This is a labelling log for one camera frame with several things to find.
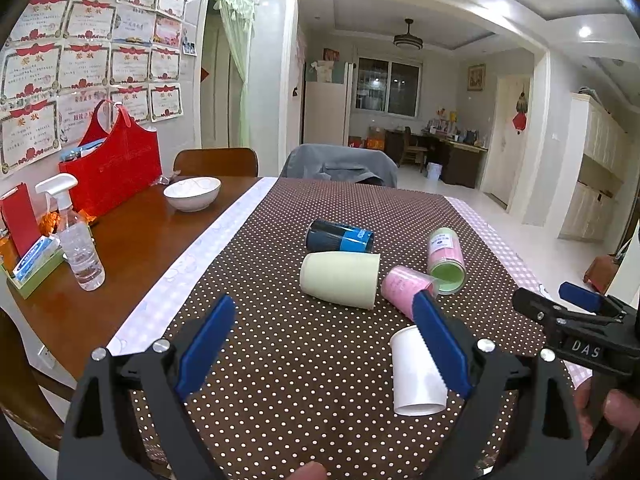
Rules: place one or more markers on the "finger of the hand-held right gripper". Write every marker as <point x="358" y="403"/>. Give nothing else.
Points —
<point x="580" y="296"/>
<point x="532" y="305"/>

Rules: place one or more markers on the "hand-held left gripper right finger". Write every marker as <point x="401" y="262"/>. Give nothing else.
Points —
<point x="442" y="345"/>

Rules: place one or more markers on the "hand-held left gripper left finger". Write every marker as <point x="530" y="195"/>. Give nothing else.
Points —
<point x="207" y="347"/>

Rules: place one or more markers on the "light green plastic cup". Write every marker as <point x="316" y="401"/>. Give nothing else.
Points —
<point x="340" y="280"/>

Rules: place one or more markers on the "white paper cup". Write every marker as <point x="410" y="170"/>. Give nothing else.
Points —
<point x="415" y="377"/>

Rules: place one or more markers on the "person's right hand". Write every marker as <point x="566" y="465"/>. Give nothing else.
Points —
<point x="620" y="410"/>

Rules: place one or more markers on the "person's left hand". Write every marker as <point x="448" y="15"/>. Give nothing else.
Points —
<point x="305" y="471"/>

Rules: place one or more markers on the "brown bag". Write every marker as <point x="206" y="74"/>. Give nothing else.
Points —
<point x="600" y="272"/>

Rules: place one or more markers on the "green and pink canister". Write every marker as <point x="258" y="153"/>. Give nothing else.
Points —
<point x="445" y="260"/>

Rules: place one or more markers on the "brown polka dot tablecloth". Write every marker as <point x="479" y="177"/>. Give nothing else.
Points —
<point x="300" y="375"/>

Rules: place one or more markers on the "white cabinet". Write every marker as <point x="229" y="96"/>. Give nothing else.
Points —
<point x="595" y="200"/>

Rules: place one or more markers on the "dark blue canister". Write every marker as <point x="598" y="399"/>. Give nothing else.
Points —
<point x="340" y="236"/>

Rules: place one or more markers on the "white door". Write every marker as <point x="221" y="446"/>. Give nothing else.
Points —
<point x="507" y="155"/>

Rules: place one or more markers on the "white bowl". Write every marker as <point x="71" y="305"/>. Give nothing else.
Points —
<point x="192" y="192"/>

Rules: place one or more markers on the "clear spray bottle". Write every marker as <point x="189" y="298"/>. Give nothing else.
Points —
<point x="80" y="255"/>

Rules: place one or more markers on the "dark wooden desk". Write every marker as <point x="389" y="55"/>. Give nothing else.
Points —
<point x="460" y="162"/>

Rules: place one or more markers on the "white trash bin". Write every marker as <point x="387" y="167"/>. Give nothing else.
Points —
<point x="434" y="172"/>

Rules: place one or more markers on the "red hanging ornament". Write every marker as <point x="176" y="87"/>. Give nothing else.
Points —
<point x="520" y="122"/>

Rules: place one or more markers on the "green tissue box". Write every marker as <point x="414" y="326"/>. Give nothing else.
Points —
<point x="37" y="265"/>

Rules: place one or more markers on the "dark wooden chair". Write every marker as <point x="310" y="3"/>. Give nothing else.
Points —
<point x="414" y="150"/>

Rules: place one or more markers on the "red gift bag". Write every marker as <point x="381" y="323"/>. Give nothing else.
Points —
<point x="120" y="170"/>

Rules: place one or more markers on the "grey jacket on chair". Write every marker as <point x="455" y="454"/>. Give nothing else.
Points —
<point x="340" y="162"/>

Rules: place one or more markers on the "orange box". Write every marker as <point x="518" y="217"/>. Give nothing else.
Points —
<point x="376" y="139"/>

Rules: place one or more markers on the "red envelope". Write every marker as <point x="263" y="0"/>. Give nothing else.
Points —
<point x="20" y="220"/>

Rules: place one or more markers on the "white refrigerator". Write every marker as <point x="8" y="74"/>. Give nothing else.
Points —
<point x="325" y="112"/>

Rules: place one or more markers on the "window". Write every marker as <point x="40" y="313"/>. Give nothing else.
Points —
<point x="390" y="85"/>

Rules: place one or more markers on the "ceiling lamp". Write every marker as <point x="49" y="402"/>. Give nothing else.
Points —
<point x="407" y="39"/>

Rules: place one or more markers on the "light green curtain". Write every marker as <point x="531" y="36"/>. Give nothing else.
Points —
<point x="235" y="50"/>

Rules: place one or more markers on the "wall socket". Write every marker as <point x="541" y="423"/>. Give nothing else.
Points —
<point x="46" y="359"/>

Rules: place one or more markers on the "small framed wall picture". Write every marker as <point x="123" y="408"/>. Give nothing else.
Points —
<point x="476" y="77"/>

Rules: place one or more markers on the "wall of award certificates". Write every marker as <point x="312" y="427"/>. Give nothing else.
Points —
<point x="85" y="20"/>

